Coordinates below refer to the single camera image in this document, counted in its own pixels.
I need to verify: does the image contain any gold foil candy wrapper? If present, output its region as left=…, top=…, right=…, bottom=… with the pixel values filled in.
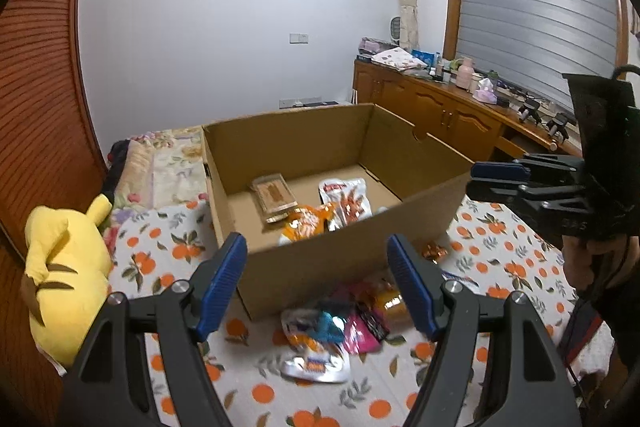
left=421, top=242, right=449, bottom=263

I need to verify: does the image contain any floral folded blanket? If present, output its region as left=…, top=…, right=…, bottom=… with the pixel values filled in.
left=102, top=127, right=206, bottom=227

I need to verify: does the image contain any grey window blind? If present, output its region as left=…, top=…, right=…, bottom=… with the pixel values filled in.
left=456, top=0, right=617, bottom=108

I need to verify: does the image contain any red white snack bag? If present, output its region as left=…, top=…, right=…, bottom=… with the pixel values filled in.
left=319, top=178, right=372, bottom=232

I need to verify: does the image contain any blue foil candy packet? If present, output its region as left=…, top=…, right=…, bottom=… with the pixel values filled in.
left=312, top=300, right=352, bottom=343

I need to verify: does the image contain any orange white snack pouch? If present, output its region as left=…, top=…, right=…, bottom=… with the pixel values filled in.
left=279, top=202, right=336, bottom=246

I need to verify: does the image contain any wooden sideboard cabinet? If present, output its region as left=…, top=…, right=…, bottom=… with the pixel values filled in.
left=352, top=60, right=582, bottom=161

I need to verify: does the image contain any silver orange jelly pouch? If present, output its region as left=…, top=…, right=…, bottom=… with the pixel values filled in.
left=280, top=309, right=350, bottom=384

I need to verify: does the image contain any clear bread packet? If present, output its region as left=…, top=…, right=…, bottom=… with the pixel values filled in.
left=372, top=280, right=410, bottom=324

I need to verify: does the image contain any brown cardboard box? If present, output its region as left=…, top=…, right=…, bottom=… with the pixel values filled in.
left=202, top=104, right=471, bottom=320

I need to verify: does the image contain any silver cracker packet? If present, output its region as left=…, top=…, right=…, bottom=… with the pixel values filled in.
left=250, top=173, right=298, bottom=225

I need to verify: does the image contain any orange print bed sheet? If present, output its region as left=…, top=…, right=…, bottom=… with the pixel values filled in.
left=102, top=196, right=614, bottom=427

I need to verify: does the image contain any white wall switch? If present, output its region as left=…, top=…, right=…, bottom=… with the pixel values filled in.
left=290, top=34, right=309, bottom=44

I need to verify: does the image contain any yellow plush toy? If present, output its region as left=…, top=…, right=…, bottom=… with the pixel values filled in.
left=21, top=194, right=112, bottom=369

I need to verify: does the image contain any small white fan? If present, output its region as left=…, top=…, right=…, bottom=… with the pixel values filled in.
left=390, top=16, right=401, bottom=46

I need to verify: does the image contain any folded floral cloth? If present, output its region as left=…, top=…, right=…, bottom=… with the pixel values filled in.
left=371, top=46, right=428, bottom=72

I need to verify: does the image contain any pink bottle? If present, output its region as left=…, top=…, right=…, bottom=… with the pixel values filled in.
left=456, top=57, right=474, bottom=91

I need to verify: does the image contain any pink snack packet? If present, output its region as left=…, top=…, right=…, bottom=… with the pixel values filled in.
left=333, top=280, right=397, bottom=355

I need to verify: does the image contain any person's right hand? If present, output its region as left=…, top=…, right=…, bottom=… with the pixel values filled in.
left=562, top=235, right=639, bottom=291

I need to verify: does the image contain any wooden louvered wardrobe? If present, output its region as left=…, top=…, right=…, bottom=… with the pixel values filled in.
left=1, top=0, right=106, bottom=426

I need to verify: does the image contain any pink tissue pack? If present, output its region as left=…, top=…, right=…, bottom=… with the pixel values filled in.
left=473, top=77, right=498, bottom=105

